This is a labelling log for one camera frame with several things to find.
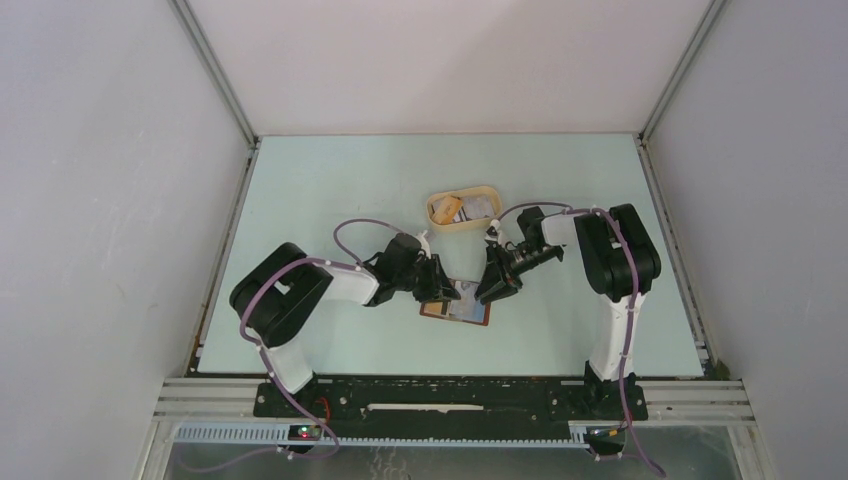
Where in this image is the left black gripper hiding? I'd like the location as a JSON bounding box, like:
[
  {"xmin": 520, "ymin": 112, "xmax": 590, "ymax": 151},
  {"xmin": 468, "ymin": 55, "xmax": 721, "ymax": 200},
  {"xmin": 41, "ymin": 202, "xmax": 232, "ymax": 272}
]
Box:
[{"xmin": 394, "ymin": 254, "xmax": 460, "ymax": 304}]

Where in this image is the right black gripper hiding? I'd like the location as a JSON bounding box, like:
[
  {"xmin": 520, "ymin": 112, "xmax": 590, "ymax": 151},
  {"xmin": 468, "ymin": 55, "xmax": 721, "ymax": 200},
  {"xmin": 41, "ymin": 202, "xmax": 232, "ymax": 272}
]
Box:
[{"xmin": 474, "ymin": 243, "xmax": 559, "ymax": 305}]

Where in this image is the brown leather card holder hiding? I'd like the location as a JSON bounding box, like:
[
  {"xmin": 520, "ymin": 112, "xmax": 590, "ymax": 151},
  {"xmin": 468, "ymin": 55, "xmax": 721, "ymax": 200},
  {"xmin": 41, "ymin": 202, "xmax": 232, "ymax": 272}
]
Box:
[{"xmin": 419, "ymin": 280, "xmax": 491, "ymax": 326}]

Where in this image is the silver VIP credit card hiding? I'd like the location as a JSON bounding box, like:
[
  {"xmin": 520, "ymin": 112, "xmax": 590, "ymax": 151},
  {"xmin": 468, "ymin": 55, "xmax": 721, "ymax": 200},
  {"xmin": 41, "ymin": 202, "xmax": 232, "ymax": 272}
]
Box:
[{"xmin": 449, "ymin": 281, "xmax": 485, "ymax": 323}]

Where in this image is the beige oval tray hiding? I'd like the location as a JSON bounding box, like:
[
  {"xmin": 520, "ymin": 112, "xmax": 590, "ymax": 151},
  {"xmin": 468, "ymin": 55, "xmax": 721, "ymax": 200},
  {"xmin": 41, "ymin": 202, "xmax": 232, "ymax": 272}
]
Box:
[{"xmin": 425, "ymin": 186, "xmax": 503, "ymax": 233}]

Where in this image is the gold credit card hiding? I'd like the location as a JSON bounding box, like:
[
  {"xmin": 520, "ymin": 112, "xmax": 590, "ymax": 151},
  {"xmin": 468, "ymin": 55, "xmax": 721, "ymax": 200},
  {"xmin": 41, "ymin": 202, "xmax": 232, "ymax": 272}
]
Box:
[{"xmin": 431, "ymin": 195, "xmax": 463, "ymax": 225}]

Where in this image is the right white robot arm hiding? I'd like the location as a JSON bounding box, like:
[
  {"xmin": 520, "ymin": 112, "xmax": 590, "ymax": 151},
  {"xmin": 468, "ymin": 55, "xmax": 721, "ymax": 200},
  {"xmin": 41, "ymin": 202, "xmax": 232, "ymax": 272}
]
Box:
[{"xmin": 475, "ymin": 201, "xmax": 662, "ymax": 418}]

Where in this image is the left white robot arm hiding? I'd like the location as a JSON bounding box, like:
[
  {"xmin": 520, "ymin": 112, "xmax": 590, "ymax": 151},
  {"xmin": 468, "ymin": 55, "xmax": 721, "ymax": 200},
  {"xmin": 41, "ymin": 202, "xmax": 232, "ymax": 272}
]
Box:
[{"xmin": 229, "ymin": 233, "xmax": 461, "ymax": 417}]

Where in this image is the silver card in tray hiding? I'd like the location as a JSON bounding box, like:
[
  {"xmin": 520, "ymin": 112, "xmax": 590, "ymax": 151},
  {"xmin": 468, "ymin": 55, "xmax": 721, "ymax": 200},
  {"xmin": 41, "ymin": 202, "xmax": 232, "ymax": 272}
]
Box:
[{"xmin": 461, "ymin": 195, "xmax": 496, "ymax": 221}]

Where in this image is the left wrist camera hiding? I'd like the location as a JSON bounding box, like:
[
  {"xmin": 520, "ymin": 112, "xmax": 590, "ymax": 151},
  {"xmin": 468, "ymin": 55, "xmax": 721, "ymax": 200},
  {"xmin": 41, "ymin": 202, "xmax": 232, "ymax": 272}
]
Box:
[{"xmin": 414, "ymin": 230, "xmax": 432, "ymax": 258}]

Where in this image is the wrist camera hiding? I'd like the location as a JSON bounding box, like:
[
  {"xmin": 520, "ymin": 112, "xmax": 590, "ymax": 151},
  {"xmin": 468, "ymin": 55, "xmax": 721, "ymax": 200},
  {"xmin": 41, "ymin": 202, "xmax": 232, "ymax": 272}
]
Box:
[
  {"xmin": 484, "ymin": 219, "xmax": 505, "ymax": 246},
  {"xmin": 414, "ymin": 230, "xmax": 432, "ymax": 258}
]

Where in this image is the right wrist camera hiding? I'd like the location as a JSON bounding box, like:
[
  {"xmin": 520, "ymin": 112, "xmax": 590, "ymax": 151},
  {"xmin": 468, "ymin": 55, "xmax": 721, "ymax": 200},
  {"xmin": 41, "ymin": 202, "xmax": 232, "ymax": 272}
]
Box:
[{"xmin": 484, "ymin": 219, "xmax": 505, "ymax": 246}]

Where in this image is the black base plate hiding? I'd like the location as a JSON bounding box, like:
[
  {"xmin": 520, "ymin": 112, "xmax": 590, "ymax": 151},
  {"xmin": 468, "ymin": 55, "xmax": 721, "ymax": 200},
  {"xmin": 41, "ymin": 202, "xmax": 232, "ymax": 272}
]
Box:
[{"xmin": 253, "ymin": 375, "xmax": 648, "ymax": 440}]

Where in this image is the grey cable duct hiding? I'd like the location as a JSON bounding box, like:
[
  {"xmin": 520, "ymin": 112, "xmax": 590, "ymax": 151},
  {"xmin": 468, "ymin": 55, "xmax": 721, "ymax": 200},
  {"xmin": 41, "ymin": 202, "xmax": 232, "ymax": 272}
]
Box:
[{"xmin": 173, "ymin": 422, "xmax": 623, "ymax": 449}]

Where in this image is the aluminium frame rail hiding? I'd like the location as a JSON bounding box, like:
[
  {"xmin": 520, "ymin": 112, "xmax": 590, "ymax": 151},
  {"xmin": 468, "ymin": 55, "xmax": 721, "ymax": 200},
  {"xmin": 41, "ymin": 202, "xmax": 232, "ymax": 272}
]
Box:
[{"xmin": 153, "ymin": 378, "xmax": 756, "ymax": 427}]

